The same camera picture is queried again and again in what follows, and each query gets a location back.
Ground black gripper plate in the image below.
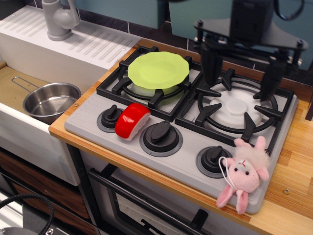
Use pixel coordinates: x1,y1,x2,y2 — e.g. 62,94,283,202
194,19,309,101

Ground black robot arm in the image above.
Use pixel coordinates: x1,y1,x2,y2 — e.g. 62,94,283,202
194,0,309,101

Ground black left burner grate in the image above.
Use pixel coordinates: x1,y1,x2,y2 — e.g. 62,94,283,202
96,46,202,121

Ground black burner grate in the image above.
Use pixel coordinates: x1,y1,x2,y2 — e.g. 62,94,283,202
96,46,202,121
175,69,298,155

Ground black right burner grate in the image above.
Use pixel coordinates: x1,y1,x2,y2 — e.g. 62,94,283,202
175,69,298,155

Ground green plastic plate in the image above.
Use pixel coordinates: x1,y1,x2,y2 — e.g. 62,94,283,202
128,51,190,90

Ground pink stuffed rabbit toy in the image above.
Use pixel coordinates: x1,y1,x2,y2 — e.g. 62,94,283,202
216,136,269,214

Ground black right stove knob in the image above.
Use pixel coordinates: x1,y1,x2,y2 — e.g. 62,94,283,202
196,146,232,179

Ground black stove knob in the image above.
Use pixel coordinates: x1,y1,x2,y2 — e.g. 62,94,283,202
196,146,232,179
96,105,123,133
139,121,183,157

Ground grey toy stove top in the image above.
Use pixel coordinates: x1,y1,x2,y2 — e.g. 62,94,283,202
64,45,299,215

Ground black middle stove knob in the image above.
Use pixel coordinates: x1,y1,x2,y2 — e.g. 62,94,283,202
139,121,183,157

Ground red white toy sushi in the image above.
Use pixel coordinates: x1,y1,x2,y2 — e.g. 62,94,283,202
115,103,151,141

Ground black left stove knob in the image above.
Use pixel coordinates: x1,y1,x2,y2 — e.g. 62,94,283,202
96,105,123,133

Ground toy oven door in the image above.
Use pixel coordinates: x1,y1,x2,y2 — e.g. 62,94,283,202
81,151,255,235

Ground grey toy faucet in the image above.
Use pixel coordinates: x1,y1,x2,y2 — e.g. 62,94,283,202
42,0,80,41

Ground stainless steel pot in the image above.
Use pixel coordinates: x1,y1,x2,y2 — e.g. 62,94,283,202
11,76,81,125

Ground white toy sink unit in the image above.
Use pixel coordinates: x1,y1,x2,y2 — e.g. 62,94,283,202
0,5,142,186

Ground wooden drawer fronts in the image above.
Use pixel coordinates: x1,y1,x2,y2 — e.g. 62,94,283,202
0,148,97,235

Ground black braided cable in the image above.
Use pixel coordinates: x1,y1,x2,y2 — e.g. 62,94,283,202
0,193,55,235

